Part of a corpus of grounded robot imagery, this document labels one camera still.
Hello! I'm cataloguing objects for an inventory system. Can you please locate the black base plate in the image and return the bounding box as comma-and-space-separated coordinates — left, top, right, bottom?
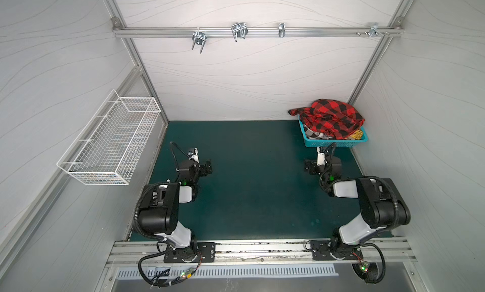
164, 242, 216, 264
306, 239, 363, 261

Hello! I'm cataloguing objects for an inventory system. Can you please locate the right base cable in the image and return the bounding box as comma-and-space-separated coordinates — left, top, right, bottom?
351, 242, 386, 284

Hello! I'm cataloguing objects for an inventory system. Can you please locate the horizontal aluminium rail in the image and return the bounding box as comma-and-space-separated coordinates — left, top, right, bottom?
113, 25, 405, 38

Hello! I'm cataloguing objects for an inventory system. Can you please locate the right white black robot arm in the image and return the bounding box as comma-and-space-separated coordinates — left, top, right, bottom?
304, 143, 411, 260

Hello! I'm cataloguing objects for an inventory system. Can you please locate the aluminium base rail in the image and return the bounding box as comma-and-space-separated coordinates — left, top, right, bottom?
105, 236, 417, 268

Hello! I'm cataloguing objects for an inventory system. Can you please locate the red black plaid shirt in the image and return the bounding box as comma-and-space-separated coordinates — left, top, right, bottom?
288, 99, 365, 140

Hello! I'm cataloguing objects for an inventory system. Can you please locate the metal u-bolt clamp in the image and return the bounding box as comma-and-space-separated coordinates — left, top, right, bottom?
191, 31, 207, 54
231, 22, 248, 42

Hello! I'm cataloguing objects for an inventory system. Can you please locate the small metal clamp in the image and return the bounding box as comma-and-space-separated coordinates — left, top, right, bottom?
279, 23, 286, 38

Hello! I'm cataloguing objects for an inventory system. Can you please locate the white wire basket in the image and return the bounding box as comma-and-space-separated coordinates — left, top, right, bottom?
57, 90, 160, 186

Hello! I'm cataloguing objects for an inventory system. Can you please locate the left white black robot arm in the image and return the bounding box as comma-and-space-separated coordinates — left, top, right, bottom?
133, 142, 213, 253

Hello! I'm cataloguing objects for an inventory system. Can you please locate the yellow plaid shirt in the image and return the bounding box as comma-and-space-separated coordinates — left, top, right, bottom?
347, 129, 364, 140

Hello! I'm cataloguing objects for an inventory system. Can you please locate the black white checked shirt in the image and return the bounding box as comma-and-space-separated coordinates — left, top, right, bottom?
303, 125, 328, 139

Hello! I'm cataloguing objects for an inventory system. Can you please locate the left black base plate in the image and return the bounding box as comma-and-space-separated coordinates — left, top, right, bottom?
164, 242, 216, 264

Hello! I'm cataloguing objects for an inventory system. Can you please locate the metal bracket with bolts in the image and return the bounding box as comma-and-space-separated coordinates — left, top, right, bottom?
356, 24, 391, 38

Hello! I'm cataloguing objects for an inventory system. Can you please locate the left base cable bundle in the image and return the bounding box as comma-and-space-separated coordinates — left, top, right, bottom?
137, 246, 202, 288

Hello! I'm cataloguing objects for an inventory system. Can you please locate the teal plastic basket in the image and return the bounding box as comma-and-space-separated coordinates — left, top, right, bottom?
298, 118, 369, 148

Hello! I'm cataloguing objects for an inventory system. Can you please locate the metal U-bolt clamp middle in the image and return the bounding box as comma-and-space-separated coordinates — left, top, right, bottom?
231, 22, 248, 42

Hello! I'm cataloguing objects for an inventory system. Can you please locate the white vent strip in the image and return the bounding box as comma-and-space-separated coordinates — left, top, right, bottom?
116, 263, 339, 280

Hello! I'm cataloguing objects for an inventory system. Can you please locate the metal U-bolt clamp left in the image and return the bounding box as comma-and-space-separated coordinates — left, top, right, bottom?
191, 31, 207, 54

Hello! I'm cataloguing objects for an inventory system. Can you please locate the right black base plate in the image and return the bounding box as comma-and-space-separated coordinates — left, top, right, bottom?
306, 239, 363, 261

